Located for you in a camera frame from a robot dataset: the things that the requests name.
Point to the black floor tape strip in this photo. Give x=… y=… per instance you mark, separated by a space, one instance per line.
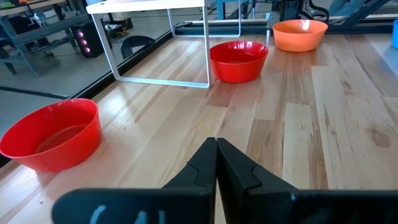
x=31 y=92

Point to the white perforated metal shelf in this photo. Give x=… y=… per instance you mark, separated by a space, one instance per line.
x=140 y=6

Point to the black arched object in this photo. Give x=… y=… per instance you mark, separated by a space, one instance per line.
x=136 y=38

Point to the gray-legged wooden workbench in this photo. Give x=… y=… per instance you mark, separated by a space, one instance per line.
x=46 y=29

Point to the black table edge rail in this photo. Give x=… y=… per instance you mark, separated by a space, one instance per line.
x=357 y=28
x=102 y=82

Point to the black diagonal frame strut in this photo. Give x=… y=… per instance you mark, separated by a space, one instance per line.
x=363 y=12

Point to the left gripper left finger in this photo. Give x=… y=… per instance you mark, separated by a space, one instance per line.
x=140 y=207

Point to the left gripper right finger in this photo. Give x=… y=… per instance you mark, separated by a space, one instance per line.
x=280 y=207

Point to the silver metal post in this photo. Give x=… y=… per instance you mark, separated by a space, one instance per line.
x=268 y=31

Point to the orange plastic mini bowl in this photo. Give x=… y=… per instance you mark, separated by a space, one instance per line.
x=300 y=39

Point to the black computer tower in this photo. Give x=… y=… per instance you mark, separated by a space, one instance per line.
x=90 y=40

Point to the red plastic mini bowl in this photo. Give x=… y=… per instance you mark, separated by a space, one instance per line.
x=77 y=140
x=237 y=68

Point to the blue plastic mini bowl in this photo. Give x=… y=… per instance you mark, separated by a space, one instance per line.
x=395 y=34

